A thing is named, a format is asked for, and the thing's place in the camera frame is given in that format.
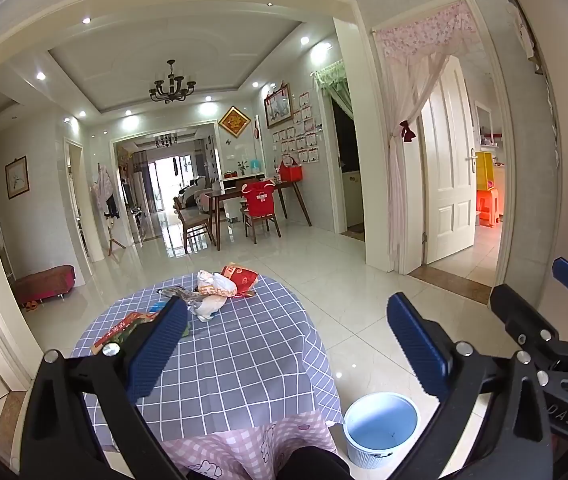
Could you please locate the small black chandelier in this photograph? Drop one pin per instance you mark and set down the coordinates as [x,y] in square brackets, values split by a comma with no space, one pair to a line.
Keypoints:
[166,141]

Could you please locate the coat rack with clothes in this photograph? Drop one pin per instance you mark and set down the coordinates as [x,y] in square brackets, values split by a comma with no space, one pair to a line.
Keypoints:
[106,192]

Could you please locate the orange plastic stool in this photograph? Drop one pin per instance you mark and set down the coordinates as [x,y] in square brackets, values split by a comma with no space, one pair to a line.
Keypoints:
[487,207]

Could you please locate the pink checked cloth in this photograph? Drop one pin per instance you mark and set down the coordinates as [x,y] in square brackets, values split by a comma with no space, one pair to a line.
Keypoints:
[244,445]

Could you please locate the grey sofa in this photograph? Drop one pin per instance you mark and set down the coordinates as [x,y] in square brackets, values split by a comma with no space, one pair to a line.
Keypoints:
[195,190]

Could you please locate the white panel door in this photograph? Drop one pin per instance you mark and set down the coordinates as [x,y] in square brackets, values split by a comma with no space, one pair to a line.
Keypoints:
[451,185]

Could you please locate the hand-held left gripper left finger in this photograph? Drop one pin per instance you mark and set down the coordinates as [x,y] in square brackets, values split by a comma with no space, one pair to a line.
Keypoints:
[156,350]

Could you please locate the black gold-print snack wrapper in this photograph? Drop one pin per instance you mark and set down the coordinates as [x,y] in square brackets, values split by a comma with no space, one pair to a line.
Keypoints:
[181,296]

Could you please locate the dark cloth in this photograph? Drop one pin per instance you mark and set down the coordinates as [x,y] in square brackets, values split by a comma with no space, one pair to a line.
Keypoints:
[309,465]

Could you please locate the red gift bag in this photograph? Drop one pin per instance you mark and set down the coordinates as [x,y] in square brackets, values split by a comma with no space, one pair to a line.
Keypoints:
[291,171]

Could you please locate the red diamond wall decoration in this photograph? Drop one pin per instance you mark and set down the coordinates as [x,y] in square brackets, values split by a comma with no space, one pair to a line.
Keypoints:
[234,121]

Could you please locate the small potted plant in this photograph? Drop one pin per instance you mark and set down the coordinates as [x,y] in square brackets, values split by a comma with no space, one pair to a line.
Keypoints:
[241,166]

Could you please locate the green curtain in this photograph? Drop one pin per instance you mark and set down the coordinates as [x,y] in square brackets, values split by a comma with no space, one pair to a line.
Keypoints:
[336,85]

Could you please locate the white round bin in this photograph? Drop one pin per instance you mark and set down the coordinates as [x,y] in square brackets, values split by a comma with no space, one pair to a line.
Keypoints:
[379,430]

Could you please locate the yellow object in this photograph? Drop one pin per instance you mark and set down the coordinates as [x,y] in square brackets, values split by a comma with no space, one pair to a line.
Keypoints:
[485,170]

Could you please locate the wooden dining table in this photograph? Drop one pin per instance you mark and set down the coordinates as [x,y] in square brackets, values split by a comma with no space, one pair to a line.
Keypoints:
[224,195]

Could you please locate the wall of paper certificates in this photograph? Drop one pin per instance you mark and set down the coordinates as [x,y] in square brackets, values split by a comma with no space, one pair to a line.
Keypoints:
[301,135]

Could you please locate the red bench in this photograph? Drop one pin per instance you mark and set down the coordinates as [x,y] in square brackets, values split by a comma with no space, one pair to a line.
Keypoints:
[44,280]

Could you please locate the orange slippers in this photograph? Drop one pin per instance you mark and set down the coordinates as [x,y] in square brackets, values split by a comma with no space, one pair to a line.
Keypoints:
[31,305]

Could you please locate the brown door mat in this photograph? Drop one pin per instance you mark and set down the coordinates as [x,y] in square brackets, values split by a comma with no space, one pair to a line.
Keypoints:
[352,232]

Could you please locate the wooden chair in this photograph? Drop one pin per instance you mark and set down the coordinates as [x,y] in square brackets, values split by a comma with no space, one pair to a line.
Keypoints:
[263,225]
[194,220]

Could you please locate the white appliance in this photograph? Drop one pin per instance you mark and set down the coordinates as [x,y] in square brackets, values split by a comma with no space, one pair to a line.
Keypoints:
[354,197]

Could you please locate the teal container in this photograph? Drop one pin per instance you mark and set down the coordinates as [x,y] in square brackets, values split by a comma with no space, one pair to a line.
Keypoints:
[254,165]

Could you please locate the white plastic bag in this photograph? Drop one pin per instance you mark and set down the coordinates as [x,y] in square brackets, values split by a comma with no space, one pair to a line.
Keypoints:
[216,290]

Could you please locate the red bow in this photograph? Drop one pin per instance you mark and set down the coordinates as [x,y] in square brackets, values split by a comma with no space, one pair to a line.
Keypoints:
[407,131]

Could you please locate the pink floral door curtain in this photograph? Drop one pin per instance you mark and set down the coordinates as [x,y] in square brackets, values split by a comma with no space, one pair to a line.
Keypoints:
[414,60]

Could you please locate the red white patterned wrapper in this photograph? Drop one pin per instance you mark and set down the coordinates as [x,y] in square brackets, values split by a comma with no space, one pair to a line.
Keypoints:
[126,327]

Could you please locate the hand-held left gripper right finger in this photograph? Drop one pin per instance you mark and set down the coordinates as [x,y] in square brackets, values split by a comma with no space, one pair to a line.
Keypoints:
[419,345]

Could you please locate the grey checked tablecloth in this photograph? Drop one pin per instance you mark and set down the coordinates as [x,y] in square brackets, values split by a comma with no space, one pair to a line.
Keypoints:
[244,350]

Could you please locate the red paper bag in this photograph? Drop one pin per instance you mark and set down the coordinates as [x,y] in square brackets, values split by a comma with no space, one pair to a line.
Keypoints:
[241,280]

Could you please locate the small framed wall picture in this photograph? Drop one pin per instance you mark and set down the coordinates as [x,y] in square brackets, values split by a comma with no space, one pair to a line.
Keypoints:
[16,177]

